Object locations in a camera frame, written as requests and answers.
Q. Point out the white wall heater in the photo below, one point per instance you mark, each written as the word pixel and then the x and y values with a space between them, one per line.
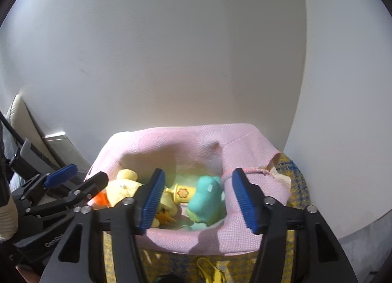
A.
pixel 66 148

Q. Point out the beige leather chair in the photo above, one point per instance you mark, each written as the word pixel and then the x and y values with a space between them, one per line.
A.
pixel 20 114

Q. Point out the teal plush flower toy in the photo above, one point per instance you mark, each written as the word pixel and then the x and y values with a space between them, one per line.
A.
pixel 205 197

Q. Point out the yellow cup with flower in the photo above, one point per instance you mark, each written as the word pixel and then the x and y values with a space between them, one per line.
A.
pixel 183 193

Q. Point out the small yellow plush chick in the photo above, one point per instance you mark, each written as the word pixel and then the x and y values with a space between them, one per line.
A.
pixel 167 203

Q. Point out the yellow blue houndstooth blanket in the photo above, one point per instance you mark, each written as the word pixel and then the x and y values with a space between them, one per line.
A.
pixel 298 185

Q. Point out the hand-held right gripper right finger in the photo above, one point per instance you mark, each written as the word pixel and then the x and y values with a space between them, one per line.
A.
pixel 245 200

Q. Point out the yellow plush duck green bow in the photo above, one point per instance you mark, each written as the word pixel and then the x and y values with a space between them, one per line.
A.
pixel 122 188

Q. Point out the pink fabric box liner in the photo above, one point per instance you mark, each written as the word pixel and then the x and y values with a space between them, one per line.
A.
pixel 190 145

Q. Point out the person's left forearm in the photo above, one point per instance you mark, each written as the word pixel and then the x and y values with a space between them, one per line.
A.
pixel 7 218

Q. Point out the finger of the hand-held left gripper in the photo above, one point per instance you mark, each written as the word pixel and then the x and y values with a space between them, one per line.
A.
pixel 92 183
pixel 61 175

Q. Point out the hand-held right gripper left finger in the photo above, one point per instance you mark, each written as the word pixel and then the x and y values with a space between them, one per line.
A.
pixel 151 200

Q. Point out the black grey appliance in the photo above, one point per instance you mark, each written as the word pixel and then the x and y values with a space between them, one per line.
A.
pixel 30 157

